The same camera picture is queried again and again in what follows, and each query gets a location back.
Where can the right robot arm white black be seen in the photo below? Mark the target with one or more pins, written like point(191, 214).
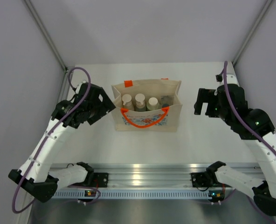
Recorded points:
point(262, 146)

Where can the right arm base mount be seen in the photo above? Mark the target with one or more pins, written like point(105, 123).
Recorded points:
point(201, 180)

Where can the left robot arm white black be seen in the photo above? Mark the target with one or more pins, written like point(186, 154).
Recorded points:
point(34, 176)

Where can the small dark-cap jar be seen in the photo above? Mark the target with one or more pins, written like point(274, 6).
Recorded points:
point(167, 100)

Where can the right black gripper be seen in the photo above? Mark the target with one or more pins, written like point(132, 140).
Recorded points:
point(206, 96)

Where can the grey-green pump bottle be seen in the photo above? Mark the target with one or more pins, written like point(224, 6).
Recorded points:
point(140, 103)

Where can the right frame post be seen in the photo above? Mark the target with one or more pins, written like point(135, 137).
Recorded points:
point(267, 4)

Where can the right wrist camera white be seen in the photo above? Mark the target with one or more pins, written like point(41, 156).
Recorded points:
point(231, 79)

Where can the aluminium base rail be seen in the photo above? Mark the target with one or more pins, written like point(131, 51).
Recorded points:
point(150, 176)

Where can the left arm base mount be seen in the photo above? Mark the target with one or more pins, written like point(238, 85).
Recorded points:
point(100, 180)

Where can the slotted cable duct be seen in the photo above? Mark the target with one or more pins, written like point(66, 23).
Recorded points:
point(131, 194)

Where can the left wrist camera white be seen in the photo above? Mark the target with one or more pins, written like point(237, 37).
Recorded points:
point(80, 83)

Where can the beige pump bottle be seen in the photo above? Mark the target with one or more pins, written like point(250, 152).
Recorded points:
point(127, 102)

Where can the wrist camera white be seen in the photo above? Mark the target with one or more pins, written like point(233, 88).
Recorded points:
point(231, 79)
point(80, 83)

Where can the frame post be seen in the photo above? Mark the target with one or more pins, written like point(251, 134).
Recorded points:
point(267, 4)
point(43, 30)

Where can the canvas bag with orange handles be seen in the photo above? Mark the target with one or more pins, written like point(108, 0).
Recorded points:
point(160, 120)

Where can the left frame post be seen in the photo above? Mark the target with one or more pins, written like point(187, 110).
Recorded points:
point(43, 30)

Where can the light green round-cap bottle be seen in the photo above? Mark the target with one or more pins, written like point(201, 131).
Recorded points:
point(152, 104)

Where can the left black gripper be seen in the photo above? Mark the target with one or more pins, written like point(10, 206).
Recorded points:
point(106, 107)

